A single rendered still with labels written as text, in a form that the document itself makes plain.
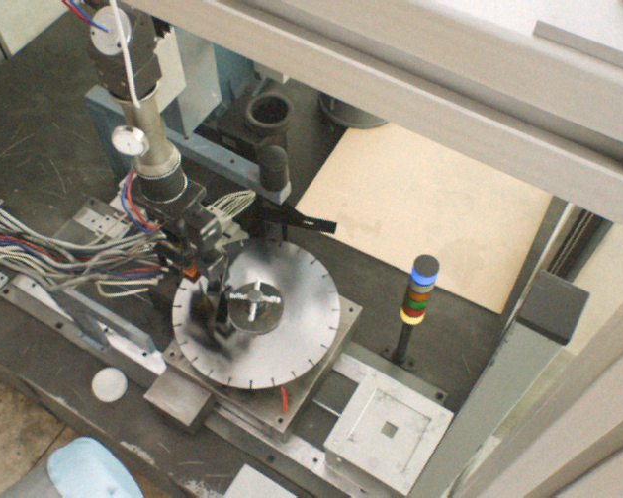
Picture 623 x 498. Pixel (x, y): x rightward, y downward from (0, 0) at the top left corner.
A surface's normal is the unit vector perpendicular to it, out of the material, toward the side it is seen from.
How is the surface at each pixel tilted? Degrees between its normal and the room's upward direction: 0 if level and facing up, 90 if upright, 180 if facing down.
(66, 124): 0
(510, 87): 90
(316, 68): 90
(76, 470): 8
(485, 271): 0
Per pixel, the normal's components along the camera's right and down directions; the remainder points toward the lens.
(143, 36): 0.85, 0.45
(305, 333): 0.00, -0.52
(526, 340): -0.52, 0.73
